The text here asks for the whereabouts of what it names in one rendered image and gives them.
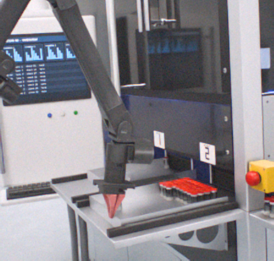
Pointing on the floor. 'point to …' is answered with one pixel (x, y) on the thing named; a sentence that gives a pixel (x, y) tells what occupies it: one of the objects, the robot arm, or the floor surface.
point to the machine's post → (246, 114)
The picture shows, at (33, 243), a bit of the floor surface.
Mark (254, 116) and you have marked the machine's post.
